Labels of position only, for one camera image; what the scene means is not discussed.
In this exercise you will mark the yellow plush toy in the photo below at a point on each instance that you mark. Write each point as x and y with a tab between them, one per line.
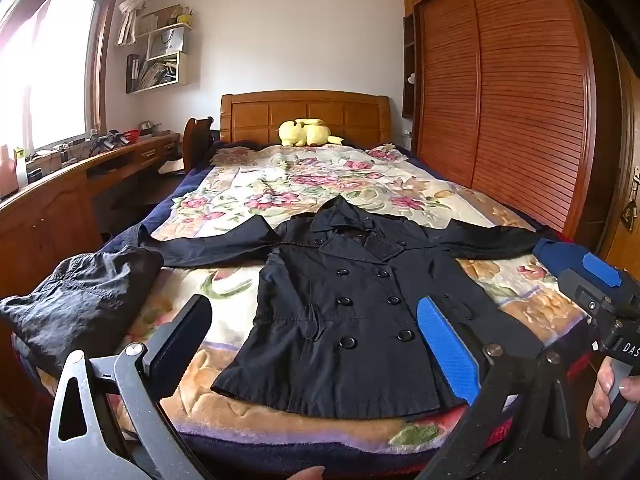
307	132

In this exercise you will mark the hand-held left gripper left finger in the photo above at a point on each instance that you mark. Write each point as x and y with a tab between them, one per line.
170	345

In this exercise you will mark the floral blanket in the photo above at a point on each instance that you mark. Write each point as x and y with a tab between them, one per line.
300	180

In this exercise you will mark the wooden bed headboard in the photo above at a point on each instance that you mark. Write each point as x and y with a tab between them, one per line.
310	110

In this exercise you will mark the tied white curtain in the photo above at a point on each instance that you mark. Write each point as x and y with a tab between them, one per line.
135	5

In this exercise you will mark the white paper bag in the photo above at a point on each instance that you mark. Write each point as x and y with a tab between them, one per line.
167	42

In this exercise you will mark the wooden slatted wardrobe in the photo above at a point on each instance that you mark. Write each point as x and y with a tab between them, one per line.
515	85

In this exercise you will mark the wooden chair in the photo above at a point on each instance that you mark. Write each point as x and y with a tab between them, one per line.
195	140

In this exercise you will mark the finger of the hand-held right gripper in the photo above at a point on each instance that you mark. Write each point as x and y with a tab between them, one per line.
557	257
602	267

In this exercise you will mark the window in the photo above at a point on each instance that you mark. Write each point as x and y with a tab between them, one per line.
50	60

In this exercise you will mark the white wall shelf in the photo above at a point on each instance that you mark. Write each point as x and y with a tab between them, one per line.
182	67

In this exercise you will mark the wooden desk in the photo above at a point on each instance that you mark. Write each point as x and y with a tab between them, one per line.
50	210

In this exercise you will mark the person's right hand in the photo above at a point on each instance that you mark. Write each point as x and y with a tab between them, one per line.
600	395

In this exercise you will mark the person's left hand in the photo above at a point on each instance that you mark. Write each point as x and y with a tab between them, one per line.
306	474

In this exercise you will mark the dark grey folded garment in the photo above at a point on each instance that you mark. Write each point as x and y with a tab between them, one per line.
75	300

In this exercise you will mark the black double-breasted coat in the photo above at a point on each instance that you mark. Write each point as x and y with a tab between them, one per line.
340	310

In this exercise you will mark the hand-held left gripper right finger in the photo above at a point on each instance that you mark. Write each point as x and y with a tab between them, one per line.
447	350

